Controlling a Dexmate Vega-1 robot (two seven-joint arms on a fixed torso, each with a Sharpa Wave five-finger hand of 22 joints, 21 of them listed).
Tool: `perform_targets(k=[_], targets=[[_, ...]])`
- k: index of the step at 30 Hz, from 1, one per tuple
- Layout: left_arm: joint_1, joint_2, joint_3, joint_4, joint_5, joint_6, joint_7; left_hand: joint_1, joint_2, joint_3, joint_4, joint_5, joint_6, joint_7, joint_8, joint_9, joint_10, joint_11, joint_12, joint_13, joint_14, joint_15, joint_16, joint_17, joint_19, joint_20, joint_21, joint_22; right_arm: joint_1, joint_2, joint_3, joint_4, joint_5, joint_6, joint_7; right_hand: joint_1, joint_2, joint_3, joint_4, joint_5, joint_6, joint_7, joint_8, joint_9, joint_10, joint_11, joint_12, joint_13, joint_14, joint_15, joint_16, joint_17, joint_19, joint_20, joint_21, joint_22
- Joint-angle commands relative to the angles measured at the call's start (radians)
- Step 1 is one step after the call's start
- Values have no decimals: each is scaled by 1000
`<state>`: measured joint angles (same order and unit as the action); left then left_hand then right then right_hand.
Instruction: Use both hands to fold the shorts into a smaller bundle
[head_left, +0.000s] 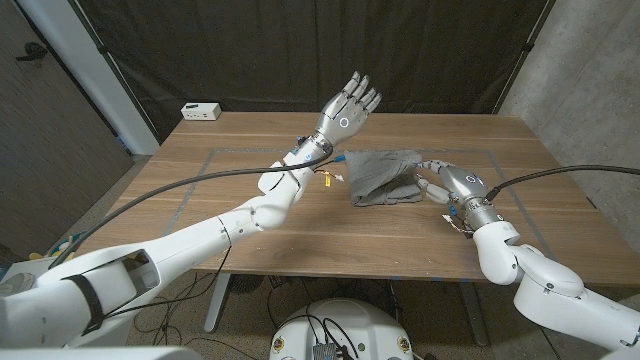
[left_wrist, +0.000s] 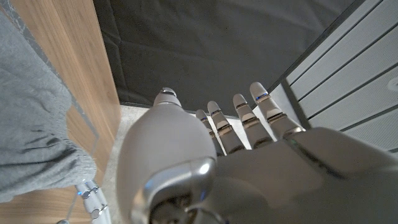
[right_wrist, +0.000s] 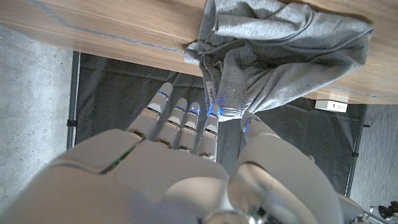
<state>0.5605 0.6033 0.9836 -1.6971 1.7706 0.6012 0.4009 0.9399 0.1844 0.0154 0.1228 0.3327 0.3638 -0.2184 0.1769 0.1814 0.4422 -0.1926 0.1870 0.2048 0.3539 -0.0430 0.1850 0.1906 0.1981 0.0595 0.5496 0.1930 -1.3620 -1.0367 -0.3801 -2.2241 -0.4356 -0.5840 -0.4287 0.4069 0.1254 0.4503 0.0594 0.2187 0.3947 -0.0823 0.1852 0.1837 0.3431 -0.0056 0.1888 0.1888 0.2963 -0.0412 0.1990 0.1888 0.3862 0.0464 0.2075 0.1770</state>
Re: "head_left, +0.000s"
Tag white robot torso shell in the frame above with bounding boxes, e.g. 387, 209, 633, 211
0, 346, 201, 360

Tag black backdrop curtain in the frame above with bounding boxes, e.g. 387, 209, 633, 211
74, 0, 556, 144

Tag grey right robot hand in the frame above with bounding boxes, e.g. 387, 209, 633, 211
413, 159, 504, 232

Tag black backdrop stand pole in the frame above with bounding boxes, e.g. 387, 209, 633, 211
492, 0, 557, 115
67, 0, 161, 146

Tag white power strip box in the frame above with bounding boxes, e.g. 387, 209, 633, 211
180, 102, 223, 122

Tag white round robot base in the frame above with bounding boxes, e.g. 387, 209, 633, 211
268, 297, 415, 360

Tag grey table leg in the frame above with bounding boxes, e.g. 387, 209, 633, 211
203, 272, 232, 334
457, 282, 490, 347

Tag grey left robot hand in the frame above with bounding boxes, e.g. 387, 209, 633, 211
298, 70, 383, 162

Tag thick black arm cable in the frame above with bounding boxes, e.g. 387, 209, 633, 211
485, 164, 640, 202
47, 149, 335, 270

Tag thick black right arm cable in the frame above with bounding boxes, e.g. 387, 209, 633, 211
485, 164, 640, 202

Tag colourful plush toy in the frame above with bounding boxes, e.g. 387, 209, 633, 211
28, 229, 94, 261

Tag black door handle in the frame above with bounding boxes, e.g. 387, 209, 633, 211
14, 41, 49, 62

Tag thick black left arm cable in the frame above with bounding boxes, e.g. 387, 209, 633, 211
47, 149, 335, 270

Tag white door frame pillar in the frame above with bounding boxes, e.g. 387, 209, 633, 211
17, 0, 160, 156

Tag tangled black floor cables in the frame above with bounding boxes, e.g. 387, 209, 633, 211
132, 272, 274, 360

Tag grey fabric shorts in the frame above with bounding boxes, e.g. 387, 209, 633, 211
343, 149, 425, 208

